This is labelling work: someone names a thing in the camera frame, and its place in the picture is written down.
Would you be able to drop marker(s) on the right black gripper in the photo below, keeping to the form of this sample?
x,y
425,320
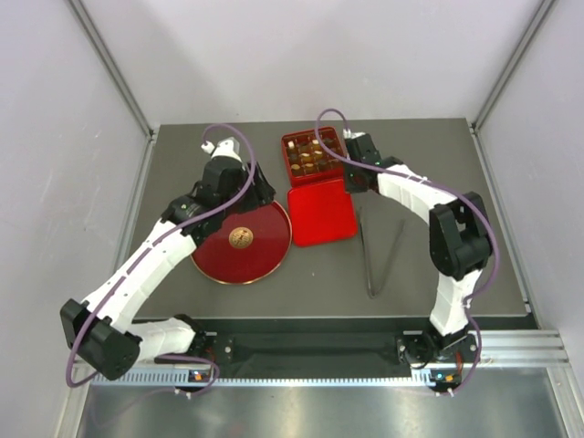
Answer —
x,y
353,188

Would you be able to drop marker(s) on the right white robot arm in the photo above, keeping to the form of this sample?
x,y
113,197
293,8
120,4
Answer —
x,y
459,241

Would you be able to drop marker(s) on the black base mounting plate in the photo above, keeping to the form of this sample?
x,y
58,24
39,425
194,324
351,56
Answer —
x,y
262,367

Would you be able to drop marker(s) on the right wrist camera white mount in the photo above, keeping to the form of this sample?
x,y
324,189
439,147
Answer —
x,y
349,134

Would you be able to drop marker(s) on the red box lid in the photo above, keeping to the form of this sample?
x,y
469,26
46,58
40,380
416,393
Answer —
x,y
321,213

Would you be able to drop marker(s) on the red chocolate box with tray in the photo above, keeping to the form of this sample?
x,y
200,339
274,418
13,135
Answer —
x,y
325,166

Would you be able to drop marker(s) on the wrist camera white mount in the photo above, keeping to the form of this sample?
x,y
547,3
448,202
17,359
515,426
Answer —
x,y
349,134
229,148

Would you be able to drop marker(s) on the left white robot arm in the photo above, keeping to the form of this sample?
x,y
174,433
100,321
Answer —
x,y
101,328

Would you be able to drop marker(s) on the round dark red plate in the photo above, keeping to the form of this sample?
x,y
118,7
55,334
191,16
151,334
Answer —
x,y
247,248

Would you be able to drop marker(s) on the metal tongs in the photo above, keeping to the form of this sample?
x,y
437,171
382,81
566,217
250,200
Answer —
x,y
373,289

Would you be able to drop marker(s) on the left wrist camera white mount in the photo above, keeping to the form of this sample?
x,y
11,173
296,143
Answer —
x,y
229,148

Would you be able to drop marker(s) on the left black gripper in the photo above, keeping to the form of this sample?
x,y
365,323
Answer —
x,y
260,193

